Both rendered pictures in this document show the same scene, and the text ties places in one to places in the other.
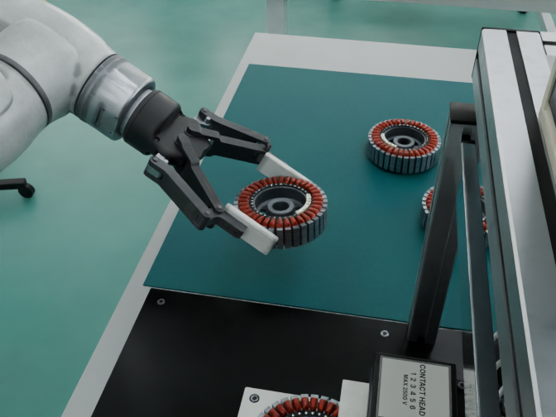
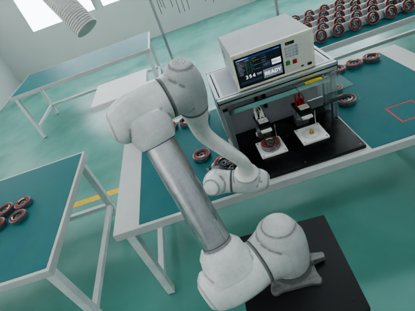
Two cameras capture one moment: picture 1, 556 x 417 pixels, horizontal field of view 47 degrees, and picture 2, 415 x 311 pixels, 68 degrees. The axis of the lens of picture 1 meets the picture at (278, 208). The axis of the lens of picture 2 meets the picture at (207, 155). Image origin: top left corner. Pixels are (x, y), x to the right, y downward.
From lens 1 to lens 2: 1.65 m
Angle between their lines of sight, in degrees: 72
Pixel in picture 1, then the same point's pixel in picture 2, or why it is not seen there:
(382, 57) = (128, 197)
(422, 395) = (263, 120)
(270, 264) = not seen: hidden behind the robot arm
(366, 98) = (154, 189)
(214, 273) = not seen: hidden behind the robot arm
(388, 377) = (262, 122)
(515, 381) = (275, 86)
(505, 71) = (230, 96)
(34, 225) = not seen: outside the picture
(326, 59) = (132, 208)
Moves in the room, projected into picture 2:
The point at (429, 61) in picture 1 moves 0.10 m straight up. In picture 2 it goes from (129, 186) to (121, 175)
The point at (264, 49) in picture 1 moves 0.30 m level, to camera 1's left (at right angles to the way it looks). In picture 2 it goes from (126, 226) to (133, 271)
